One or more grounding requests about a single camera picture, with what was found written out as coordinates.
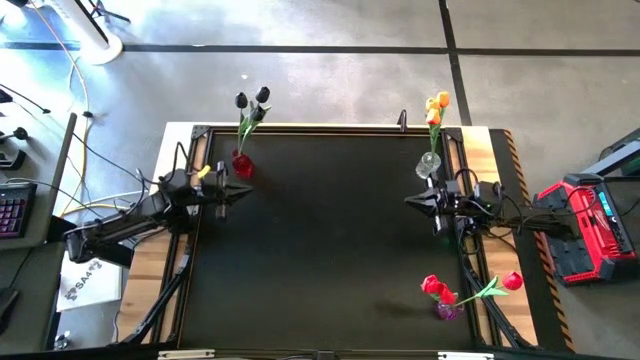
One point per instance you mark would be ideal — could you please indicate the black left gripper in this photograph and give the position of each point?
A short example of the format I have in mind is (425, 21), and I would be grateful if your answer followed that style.
(215, 187)

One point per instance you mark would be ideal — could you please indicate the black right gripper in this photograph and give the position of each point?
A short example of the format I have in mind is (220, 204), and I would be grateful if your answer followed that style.
(446, 200)

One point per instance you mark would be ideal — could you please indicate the red artificial tulip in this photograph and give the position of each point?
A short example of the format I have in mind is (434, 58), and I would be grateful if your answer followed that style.
(446, 295)
(430, 284)
(512, 280)

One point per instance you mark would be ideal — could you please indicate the black artificial tulip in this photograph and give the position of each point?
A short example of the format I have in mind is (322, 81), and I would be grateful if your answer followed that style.
(257, 114)
(262, 94)
(241, 100)

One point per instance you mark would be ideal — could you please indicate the green tulip stem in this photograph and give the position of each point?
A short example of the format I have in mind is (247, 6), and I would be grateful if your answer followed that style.
(433, 116)

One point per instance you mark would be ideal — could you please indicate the orange artificial tulip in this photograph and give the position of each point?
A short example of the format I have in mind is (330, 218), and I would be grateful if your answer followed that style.
(431, 104)
(443, 98)

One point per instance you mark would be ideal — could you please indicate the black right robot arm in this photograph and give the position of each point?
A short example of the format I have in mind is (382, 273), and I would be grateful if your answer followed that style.
(530, 220)

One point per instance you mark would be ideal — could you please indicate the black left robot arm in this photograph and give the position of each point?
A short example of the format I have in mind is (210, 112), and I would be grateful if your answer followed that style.
(125, 225)

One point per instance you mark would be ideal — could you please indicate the red ribbed glass vase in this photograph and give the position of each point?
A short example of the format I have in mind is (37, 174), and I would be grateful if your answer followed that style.
(243, 166)

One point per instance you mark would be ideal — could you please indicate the clear dimpled glass vase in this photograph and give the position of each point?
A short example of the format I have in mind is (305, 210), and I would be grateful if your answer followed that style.
(427, 167)

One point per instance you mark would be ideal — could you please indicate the purple glass vase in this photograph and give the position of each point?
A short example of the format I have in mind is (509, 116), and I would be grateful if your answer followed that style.
(446, 312)

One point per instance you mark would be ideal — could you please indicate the black clamp hook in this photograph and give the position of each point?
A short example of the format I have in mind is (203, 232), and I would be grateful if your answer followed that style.
(402, 120)

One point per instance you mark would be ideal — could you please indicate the black table mat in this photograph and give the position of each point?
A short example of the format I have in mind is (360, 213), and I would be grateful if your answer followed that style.
(325, 240)

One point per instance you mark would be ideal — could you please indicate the black mat with hazard stripes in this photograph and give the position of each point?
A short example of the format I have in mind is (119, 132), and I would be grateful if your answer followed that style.
(545, 300)

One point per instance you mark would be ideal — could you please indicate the red and black tool case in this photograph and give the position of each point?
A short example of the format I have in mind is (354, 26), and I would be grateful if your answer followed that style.
(590, 240)

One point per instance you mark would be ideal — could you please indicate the white printed sheet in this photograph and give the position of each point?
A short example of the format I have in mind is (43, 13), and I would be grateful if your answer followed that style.
(90, 285)

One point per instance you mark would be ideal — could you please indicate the thin grey monitor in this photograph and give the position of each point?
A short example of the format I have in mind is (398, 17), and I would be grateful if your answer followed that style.
(62, 170)

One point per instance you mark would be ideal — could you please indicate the white stand base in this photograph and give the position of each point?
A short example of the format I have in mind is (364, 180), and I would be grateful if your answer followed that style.
(100, 47)

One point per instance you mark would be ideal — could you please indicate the dark grey equipment case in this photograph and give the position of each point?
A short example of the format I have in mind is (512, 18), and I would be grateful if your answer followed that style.
(620, 155)

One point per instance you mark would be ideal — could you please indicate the black keyboard with pink keys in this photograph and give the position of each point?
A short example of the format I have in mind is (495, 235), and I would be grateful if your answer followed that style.
(15, 212)

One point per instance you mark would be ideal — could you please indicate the grey desk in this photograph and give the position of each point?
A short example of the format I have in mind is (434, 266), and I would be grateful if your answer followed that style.
(30, 280)

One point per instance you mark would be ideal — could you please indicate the white bracket plate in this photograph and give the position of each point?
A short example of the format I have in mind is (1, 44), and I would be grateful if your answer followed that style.
(465, 355)
(185, 354)

